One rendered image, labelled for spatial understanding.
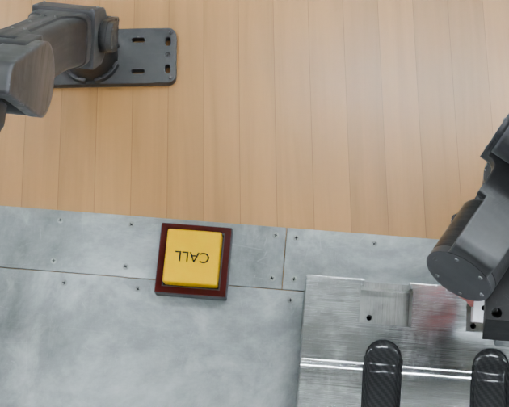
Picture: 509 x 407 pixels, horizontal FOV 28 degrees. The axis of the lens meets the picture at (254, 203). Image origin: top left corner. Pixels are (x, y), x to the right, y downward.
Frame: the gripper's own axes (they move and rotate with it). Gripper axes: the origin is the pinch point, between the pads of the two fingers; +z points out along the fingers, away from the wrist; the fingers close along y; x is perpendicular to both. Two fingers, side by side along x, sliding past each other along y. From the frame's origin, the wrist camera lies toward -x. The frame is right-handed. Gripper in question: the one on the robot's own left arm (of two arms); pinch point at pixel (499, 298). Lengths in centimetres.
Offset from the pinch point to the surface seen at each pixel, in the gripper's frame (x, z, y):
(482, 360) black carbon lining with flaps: -2.9, 7.6, -1.1
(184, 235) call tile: 7.7, 4.2, -33.5
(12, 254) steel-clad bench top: 5, 6, -53
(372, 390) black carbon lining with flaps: -7.0, 8.0, -11.9
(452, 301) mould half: 2.1, 4.9, -4.3
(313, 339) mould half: -3.4, 4.9, -18.0
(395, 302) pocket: 2.6, 6.7, -10.2
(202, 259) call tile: 5.5, 5.4, -31.3
